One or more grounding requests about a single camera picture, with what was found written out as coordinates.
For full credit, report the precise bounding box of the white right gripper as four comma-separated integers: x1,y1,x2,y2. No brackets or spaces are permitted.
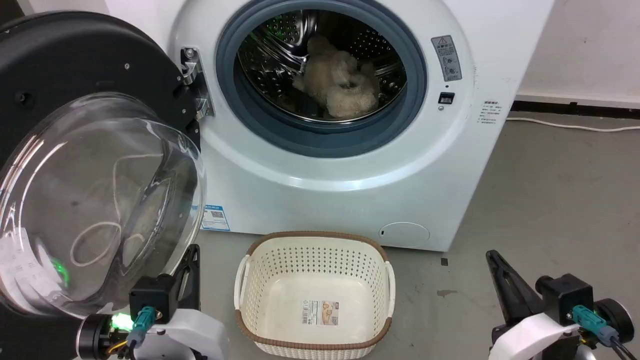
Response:
486,249,584,360

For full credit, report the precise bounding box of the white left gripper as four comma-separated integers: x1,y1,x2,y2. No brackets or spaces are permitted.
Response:
134,244,231,360

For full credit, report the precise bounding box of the washer door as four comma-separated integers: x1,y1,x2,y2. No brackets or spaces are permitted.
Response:
0,11,208,321

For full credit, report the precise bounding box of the white front-load washing machine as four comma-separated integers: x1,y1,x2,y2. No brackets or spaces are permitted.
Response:
105,0,556,252

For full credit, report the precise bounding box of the metal door hinge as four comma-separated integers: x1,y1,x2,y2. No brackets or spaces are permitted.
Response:
181,47,216,120

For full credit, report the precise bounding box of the blue QR code sticker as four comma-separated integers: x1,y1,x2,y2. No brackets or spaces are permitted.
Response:
201,204,231,232

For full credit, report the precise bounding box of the cream plastic laundry basket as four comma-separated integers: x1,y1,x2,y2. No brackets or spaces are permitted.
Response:
234,231,397,360

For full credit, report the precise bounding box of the round white filter cover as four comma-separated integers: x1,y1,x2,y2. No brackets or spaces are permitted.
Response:
378,222,431,247

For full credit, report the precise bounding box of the paper label with barcode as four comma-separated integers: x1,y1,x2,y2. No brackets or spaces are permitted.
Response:
301,300,340,326

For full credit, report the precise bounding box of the black baseboard strip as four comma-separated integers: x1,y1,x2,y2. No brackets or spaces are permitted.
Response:
511,100,640,120

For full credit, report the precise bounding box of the grey warning sticker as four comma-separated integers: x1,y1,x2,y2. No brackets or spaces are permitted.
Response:
431,35,462,82

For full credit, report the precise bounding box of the beige plush toy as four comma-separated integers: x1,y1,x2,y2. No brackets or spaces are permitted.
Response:
292,35,380,120

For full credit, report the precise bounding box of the teal left cable connector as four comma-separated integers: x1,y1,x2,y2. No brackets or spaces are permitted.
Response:
126,306,157,347

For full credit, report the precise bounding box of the teal cable connector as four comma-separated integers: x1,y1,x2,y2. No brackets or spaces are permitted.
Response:
126,306,157,347
571,305,622,347

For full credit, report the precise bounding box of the teal right cable connector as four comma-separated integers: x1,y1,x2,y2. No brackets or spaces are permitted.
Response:
571,305,622,347

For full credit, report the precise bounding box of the white floor cable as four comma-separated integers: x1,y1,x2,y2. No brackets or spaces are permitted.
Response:
505,117,640,133

